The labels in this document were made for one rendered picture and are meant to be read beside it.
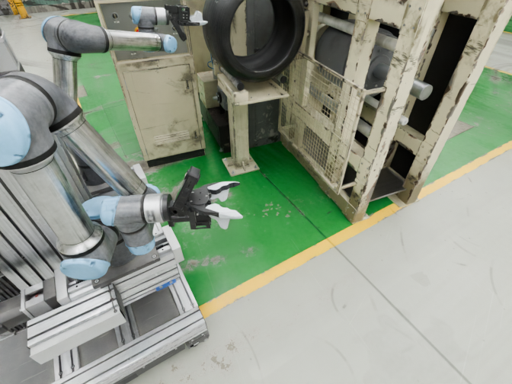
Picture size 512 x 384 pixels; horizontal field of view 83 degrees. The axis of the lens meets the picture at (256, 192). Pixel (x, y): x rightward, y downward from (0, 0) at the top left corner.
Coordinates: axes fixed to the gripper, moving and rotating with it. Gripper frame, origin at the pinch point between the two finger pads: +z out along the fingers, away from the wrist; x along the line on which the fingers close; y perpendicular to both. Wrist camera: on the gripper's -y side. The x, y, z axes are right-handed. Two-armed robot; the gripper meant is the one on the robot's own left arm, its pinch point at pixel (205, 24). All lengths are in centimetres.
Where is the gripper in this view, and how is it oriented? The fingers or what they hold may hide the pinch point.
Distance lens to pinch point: 176.5
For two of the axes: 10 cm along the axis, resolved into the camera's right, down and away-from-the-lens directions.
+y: 1.1, -7.7, -6.3
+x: -3.8, -6.2, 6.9
